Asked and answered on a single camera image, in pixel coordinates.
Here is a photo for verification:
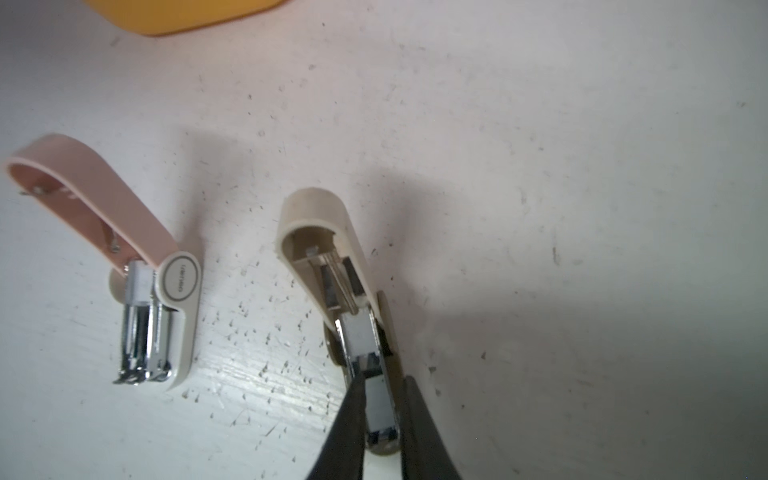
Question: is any metal stapler base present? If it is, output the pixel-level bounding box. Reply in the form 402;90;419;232
276;187;403;456

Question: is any yellow plastic tray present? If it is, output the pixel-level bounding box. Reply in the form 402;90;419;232
85;0;283;36

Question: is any white pink stapler body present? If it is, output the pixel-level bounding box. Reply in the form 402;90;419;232
6;134;203;391

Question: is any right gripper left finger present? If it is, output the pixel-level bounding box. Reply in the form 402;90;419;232
307;376;366;480

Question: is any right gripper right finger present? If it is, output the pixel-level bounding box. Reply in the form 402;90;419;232
400;375;461;480

